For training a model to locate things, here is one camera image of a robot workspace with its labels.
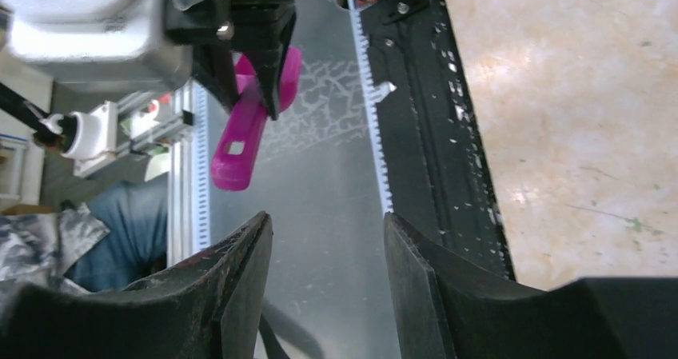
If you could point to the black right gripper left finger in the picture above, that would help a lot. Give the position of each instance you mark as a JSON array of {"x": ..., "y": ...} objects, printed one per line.
[{"x": 207, "y": 306}]

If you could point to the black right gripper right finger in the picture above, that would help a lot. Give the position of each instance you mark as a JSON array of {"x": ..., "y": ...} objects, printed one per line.
[{"x": 447, "y": 307}]

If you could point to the purple plastic scoop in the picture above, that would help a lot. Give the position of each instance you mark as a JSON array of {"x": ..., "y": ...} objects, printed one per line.
[{"x": 231, "y": 168}]

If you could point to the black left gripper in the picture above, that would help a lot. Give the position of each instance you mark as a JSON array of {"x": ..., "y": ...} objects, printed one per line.
[{"x": 154, "y": 44}]

